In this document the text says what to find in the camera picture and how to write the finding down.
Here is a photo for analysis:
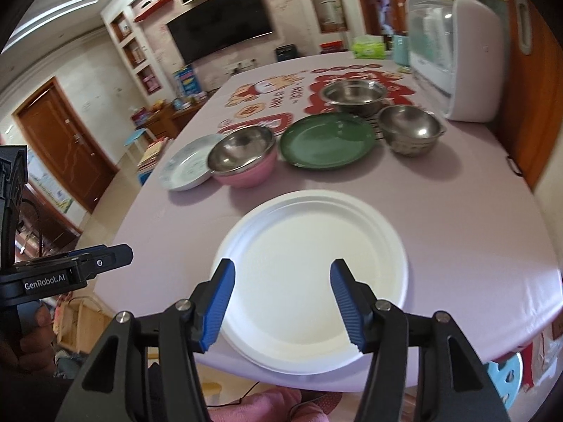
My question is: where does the white patterned plate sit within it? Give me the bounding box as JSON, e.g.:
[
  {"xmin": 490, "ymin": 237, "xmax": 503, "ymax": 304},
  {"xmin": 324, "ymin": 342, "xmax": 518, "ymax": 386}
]
[{"xmin": 158, "ymin": 135, "xmax": 226, "ymax": 192}]

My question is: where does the wooden crate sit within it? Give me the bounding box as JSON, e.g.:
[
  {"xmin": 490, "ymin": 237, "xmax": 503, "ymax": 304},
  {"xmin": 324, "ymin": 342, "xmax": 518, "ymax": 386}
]
[{"xmin": 55, "ymin": 296, "xmax": 115, "ymax": 354}]

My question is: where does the red wall shelf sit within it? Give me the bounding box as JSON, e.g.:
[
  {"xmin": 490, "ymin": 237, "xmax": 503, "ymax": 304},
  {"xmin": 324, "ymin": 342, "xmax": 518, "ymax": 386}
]
[{"xmin": 134, "ymin": 0, "xmax": 174, "ymax": 23}]

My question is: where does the green plate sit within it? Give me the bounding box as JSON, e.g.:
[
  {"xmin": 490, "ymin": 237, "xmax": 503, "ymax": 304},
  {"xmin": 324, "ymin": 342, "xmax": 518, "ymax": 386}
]
[{"xmin": 280, "ymin": 112, "xmax": 378, "ymax": 171}]

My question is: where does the wide-rimmed steel bowl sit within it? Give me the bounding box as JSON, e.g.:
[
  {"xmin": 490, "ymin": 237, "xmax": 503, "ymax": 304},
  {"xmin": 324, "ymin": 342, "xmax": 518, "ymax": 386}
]
[{"xmin": 320, "ymin": 80, "xmax": 388, "ymax": 117}]

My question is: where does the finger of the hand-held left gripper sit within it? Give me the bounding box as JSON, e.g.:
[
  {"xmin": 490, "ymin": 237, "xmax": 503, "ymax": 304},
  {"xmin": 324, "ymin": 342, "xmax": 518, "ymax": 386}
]
[{"xmin": 68, "ymin": 244, "xmax": 134, "ymax": 281}]

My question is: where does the orange wooden door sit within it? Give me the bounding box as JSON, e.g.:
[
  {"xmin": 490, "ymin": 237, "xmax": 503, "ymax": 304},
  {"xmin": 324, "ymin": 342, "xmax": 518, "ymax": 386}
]
[{"xmin": 501, "ymin": 0, "xmax": 563, "ymax": 190}]

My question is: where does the printed pink tablecloth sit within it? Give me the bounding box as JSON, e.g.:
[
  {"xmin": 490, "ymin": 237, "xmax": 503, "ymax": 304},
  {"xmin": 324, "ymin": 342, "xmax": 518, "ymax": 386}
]
[{"xmin": 92, "ymin": 50, "xmax": 563, "ymax": 394}]

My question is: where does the steel bowl with handles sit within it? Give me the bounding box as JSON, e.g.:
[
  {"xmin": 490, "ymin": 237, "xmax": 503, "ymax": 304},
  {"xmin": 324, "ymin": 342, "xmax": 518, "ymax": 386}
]
[{"xmin": 377, "ymin": 105, "xmax": 447, "ymax": 158}]

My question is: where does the blue plastic stool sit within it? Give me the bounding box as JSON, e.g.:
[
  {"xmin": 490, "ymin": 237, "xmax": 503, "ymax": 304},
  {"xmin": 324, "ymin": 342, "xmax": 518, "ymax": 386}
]
[{"xmin": 484, "ymin": 352, "xmax": 524, "ymax": 411}]

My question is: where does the black wall television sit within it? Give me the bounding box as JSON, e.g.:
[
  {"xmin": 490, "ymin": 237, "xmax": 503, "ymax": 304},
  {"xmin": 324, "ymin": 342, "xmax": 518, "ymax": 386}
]
[{"xmin": 167, "ymin": 0, "xmax": 274, "ymax": 66}]

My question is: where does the white paper plate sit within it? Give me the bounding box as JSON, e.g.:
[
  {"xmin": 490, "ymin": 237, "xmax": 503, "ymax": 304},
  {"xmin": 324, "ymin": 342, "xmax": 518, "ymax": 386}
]
[{"xmin": 211, "ymin": 190, "xmax": 409, "ymax": 375}]

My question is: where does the low wooden cabinet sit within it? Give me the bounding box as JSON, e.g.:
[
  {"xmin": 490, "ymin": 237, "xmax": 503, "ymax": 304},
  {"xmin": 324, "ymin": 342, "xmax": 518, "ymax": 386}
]
[{"xmin": 145, "ymin": 97, "xmax": 207, "ymax": 139}]

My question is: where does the pink steel bowl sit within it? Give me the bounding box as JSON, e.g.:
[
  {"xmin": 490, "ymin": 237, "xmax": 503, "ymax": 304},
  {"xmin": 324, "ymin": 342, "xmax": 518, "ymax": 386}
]
[{"xmin": 207, "ymin": 125, "xmax": 279, "ymax": 187}]

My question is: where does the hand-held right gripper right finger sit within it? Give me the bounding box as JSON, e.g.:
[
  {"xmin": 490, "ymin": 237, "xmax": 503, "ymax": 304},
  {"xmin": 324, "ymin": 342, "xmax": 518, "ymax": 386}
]
[{"xmin": 330, "ymin": 258, "xmax": 513, "ymax": 422}]

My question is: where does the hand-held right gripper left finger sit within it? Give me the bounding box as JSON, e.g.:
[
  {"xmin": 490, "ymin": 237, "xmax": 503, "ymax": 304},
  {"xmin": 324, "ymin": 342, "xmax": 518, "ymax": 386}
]
[{"xmin": 55, "ymin": 258, "xmax": 236, "ymax": 422}]

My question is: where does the brown room door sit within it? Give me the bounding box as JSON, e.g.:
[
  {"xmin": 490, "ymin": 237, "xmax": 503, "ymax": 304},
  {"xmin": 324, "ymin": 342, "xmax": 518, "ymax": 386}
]
[{"xmin": 12, "ymin": 77, "xmax": 119, "ymax": 214}]

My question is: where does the person's left hand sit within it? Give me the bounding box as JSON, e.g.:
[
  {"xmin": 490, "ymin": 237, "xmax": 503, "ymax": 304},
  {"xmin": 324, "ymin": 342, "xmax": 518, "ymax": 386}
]
[{"xmin": 0, "ymin": 305, "xmax": 58, "ymax": 365}]

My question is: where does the white sterilizer cabinet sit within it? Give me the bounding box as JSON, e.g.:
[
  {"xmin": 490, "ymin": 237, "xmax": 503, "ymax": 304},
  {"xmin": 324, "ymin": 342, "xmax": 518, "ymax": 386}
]
[{"xmin": 404, "ymin": 0, "xmax": 506, "ymax": 123}]

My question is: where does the green tissue box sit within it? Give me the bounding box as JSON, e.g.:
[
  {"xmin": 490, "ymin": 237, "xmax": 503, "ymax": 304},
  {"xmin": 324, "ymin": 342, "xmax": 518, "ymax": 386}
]
[{"xmin": 352, "ymin": 35, "xmax": 388, "ymax": 59}]

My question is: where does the small blue stool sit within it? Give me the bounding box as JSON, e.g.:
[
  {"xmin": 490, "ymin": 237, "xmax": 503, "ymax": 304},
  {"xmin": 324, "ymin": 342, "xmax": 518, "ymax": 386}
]
[{"xmin": 124, "ymin": 127, "xmax": 152, "ymax": 150}]

